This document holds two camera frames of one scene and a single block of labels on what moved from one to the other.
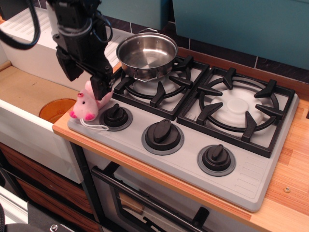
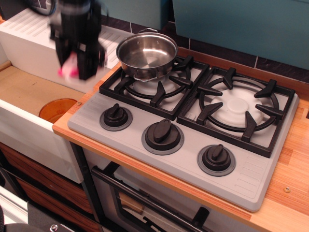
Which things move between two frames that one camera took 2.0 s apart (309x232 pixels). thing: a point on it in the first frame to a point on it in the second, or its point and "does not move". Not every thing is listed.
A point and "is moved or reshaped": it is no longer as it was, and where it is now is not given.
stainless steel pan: [147, 55] does not move
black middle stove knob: [162, 137] does not move
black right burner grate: [245, 111] does not move
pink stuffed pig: [85, 106] is moved or reshaped
